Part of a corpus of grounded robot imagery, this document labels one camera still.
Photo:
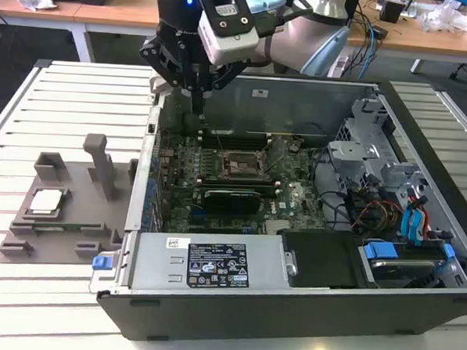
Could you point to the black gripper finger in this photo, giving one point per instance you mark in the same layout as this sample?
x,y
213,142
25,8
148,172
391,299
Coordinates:
x,y
229,74
165,61

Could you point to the silver CPU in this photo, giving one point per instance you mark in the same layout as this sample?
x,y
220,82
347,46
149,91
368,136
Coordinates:
x,y
46,201

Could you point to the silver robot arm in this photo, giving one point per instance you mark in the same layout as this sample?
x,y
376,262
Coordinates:
x,y
291,41

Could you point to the CPU socket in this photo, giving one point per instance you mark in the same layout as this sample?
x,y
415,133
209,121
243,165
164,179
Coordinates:
x,y
238,165

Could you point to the grey case release latch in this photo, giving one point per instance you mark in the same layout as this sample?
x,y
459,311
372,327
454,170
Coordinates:
x,y
158,85

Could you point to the black RAM slot row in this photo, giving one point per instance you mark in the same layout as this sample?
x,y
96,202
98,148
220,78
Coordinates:
x,y
210,139
237,185

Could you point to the thin locking lever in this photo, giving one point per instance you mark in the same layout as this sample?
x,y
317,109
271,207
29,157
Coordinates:
x,y
220,143

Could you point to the wooden desk white legs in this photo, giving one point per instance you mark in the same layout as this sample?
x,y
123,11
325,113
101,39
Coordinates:
x,y
420,45
109,13

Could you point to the coin cell battery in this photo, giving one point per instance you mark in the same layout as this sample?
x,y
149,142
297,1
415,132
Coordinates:
x,y
295,147

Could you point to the green motherboard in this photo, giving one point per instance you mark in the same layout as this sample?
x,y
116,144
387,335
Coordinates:
x,y
296,178

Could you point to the black graphics card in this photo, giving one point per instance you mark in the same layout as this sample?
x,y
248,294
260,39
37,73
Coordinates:
x,y
228,202

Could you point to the metal drive cage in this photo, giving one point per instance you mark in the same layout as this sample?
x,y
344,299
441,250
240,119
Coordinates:
x,y
346,151

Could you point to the small black device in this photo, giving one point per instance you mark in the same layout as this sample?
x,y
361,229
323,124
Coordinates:
x,y
380,31

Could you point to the silver chipset heatsink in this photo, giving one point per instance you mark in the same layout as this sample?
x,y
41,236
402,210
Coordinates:
x,y
277,227

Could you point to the grey parts rack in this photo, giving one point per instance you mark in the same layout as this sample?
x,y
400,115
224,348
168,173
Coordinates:
x,y
79,198

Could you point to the black square container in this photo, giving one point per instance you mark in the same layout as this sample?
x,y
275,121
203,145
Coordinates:
x,y
391,12

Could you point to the silver power supply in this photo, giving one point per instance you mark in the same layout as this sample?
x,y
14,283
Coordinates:
x,y
151,257

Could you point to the black plastic cover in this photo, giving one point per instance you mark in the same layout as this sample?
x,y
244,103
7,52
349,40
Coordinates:
x,y
323,258

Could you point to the blue case latch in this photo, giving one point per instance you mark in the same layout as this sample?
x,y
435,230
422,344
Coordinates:
x,y
101,263

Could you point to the clear plastic bags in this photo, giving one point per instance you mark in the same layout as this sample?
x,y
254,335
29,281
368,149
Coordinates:
x,y
441,15

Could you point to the hard disk in blue carrier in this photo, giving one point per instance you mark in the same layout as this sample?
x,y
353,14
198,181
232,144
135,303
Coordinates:
x,y
380,252

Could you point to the black PC case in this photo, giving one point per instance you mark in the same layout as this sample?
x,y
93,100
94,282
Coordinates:
x,y
289,315

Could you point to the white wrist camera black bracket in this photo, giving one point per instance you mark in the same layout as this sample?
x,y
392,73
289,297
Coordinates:
x,y
232,45

